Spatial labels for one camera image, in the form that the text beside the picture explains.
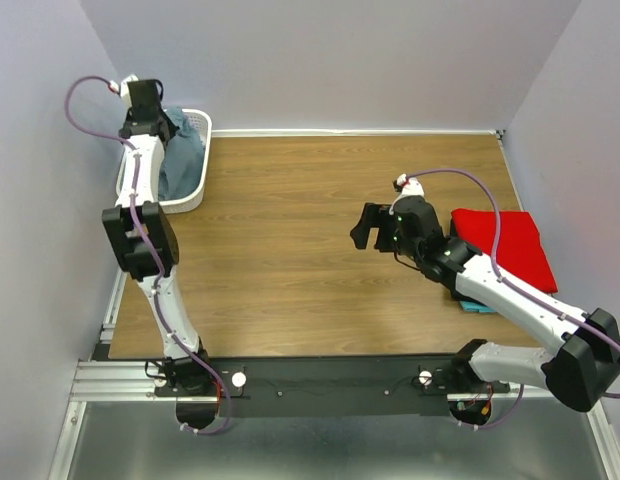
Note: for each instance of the folded teal t shirt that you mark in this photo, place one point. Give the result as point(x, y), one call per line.
point(475, 307)

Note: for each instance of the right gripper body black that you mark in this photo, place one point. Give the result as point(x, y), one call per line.
point(389, 240)

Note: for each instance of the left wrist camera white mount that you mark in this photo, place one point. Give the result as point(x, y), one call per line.
point(121, 88)

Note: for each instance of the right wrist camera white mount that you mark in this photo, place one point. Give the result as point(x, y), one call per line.
point(407, 186)

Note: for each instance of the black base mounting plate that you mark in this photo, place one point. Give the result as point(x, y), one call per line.
point(319, 386)

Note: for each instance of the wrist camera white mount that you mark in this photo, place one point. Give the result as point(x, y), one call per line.
point(407, 186)
point(121, 88)

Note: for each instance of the folded black t shirt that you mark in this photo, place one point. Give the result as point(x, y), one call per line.
point(454, 233)

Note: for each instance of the white perforated plastic basket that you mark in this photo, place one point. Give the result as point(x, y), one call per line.
point(140, 169)

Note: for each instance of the blue-grey t shirt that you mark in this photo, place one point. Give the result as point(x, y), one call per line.
point(181, 169)

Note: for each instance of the folded red t shirt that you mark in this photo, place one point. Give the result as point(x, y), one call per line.
point(520, 249)

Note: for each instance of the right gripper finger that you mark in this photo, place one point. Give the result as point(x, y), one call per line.
point(376, 214)
point(359, 234)

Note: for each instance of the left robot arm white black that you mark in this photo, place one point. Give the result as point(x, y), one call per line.
point(143, 241)

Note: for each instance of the aluminium extrusion frame rail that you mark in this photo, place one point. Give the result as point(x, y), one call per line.
point(99, 380)

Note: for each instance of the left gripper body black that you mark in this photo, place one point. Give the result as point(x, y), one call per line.
point(164, 117)

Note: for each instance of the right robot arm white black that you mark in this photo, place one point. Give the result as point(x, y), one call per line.
point(578, 356)

